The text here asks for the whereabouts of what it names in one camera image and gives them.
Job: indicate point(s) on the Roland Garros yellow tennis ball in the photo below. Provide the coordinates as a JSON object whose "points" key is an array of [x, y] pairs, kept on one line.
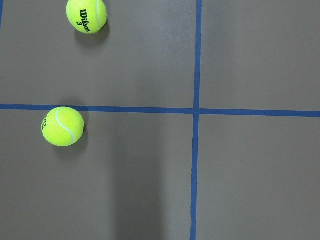
{"points": [[63, 126]]}

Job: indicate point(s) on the Wilson yellow tennis ball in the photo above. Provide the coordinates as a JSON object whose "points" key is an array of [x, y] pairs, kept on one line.
{"points": [[87, 16]]}

